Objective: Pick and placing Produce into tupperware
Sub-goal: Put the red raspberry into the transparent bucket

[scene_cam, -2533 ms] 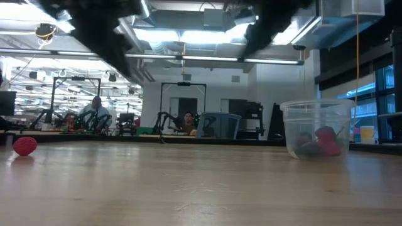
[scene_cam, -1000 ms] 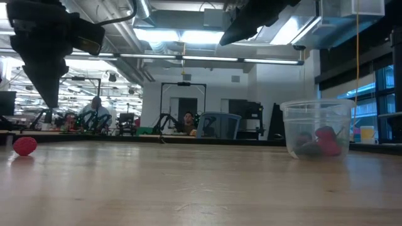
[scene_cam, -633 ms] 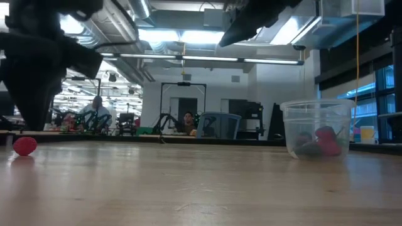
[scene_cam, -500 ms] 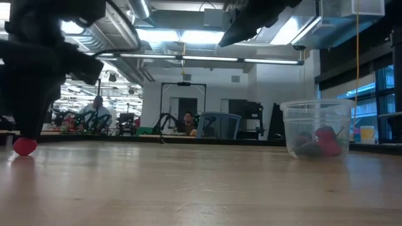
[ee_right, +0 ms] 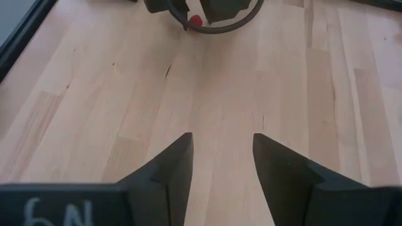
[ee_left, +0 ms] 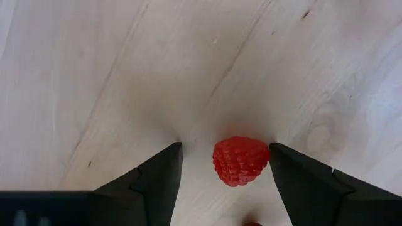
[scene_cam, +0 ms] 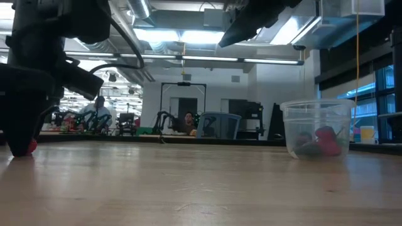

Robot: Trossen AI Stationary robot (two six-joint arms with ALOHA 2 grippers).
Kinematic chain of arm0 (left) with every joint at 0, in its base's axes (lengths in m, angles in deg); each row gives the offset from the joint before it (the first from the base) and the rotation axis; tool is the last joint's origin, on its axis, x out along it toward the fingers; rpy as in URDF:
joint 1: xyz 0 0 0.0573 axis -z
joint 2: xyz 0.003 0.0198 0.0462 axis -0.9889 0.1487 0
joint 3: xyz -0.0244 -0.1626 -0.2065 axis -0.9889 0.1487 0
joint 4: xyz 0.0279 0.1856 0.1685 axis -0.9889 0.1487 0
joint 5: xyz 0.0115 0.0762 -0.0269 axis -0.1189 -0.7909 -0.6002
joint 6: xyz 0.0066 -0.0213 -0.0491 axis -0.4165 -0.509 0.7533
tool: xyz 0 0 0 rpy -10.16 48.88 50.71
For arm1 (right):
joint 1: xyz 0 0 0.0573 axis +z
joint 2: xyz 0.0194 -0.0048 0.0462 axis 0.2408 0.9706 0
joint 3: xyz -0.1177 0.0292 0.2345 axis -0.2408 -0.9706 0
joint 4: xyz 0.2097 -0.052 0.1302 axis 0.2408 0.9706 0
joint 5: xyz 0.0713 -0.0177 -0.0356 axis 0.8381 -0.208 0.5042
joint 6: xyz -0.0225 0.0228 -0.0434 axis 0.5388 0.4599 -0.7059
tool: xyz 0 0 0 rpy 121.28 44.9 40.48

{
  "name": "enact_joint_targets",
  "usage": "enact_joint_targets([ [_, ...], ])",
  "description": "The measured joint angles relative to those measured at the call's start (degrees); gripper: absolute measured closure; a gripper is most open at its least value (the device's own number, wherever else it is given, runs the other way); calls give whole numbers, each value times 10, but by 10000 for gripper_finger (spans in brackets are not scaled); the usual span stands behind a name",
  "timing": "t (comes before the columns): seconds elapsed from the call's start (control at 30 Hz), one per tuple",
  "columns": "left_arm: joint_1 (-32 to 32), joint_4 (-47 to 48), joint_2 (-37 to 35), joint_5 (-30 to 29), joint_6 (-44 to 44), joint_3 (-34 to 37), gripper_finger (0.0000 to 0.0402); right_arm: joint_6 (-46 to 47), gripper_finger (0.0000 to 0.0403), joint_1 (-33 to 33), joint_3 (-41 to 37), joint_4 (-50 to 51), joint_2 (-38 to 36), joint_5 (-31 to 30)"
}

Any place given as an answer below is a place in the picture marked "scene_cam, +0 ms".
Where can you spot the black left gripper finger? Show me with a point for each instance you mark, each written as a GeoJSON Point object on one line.
{"type": "Point", "coordinates": [20, 125]}

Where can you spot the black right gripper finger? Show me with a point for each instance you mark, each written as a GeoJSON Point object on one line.
{"type": "Point", "coordinates": [251, 19]}

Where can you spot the red raspberry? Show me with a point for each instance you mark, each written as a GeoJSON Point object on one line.
{"type": "Point", "coordinates": [32, 147]}

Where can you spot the clear plastic tupperware container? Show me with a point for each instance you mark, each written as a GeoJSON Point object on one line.
{"type": "Point", "coordinates": [314, 113]}

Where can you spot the red strawberry with green leaves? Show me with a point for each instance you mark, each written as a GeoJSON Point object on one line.
{"type": "Point", "coordinates": [331, 149]}

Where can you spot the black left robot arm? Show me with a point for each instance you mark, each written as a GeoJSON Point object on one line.
{"type": "Point", "coordinates": [47, 25]}

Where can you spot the black background robot arm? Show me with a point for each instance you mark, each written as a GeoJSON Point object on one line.
{"type": "Point", "coordinates": [161, 117]}

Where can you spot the long ceiling light strip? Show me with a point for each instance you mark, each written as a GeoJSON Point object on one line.
{"type": "Point", "coordinates": [207, 58]}

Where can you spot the person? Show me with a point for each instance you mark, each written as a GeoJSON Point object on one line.
{"type": "Point", "coordinates": [99, 111]}
{"type": "Point", "coordinates": [188, 120]}

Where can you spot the bright ceiling light panel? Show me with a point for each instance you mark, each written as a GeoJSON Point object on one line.
{"type": "Point", "coordinates": [176, 35]}

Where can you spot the black cabinet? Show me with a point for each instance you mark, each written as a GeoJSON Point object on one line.
{"type": "Point", "coordinates": [251, 113]}

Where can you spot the black chair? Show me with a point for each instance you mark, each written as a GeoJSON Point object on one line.
{"type": "Point", "coordinates": [126, 120]}

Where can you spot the black leaning panel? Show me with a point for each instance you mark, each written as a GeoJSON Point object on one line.
{"type": "Point", "coordinates": [278, 125]}

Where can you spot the white grey office chair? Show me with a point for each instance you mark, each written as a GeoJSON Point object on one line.
{"type": "Point", "coordinates": [220, 125]}

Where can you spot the yellow white cup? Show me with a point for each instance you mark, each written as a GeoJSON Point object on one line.
{"type": "Point", "coordinates": [367, 133]}

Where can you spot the black stand frame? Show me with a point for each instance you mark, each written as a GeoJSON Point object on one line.
{"type": "Point", "coordinates": [183, 83]}

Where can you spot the silver ventilation duct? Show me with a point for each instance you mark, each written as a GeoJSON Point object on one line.
{"type": "Point", "coordinates": [139, 7]}

